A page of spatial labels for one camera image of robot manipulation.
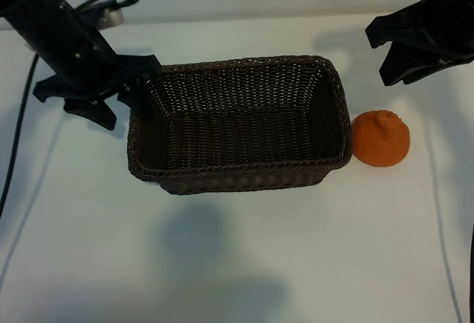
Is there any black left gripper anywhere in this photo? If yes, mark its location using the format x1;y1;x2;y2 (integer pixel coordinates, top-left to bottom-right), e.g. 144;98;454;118
32;22;163;132

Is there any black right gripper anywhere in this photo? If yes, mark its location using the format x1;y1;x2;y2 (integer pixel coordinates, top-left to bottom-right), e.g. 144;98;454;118
364;0;474;87

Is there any orange fruit with knobbly top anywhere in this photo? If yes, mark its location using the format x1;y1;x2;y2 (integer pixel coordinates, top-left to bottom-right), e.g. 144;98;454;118
350;110;411;168

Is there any dark brown wicker basket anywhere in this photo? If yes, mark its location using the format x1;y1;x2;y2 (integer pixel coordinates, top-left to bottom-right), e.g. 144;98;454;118
127;54;353;196

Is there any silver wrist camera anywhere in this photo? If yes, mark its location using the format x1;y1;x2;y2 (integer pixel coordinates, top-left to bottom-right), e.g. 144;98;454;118
79;2;126;30

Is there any thick black hanging cable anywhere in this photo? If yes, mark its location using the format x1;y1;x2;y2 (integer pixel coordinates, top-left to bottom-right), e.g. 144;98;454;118
0;53;41;222

